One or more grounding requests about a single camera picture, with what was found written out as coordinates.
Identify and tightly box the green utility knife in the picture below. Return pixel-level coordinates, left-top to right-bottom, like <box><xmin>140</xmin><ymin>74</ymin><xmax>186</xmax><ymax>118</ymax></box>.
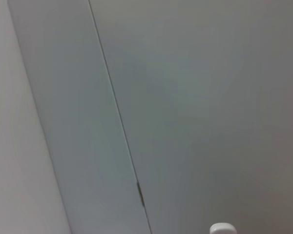
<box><xmin>209</xmin><ymin>222</ymin><xmax>237</xmax><ymax>234</ymax></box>

